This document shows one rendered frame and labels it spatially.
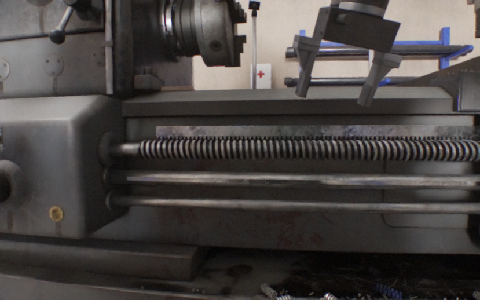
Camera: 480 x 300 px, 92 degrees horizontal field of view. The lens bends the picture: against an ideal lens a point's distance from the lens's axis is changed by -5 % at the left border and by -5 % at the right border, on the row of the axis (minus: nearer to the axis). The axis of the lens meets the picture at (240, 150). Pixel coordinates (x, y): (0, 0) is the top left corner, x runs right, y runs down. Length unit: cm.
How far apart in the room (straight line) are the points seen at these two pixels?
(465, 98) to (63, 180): 81
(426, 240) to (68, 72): 92
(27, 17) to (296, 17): 370
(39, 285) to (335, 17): 74
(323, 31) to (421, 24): 422
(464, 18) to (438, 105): 437
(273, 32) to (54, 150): 374
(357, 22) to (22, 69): 76
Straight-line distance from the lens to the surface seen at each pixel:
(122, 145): 57
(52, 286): 65
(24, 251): 87
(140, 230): 70
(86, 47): 70
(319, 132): 56
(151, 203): 56
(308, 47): 46
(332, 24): 46
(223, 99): 56
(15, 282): 71
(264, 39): 403
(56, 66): 74
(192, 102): 58
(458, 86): 67
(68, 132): 54
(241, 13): 82
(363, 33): 48
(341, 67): 405
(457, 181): 60
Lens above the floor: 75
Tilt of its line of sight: 4 degrees down
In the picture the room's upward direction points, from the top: straight up
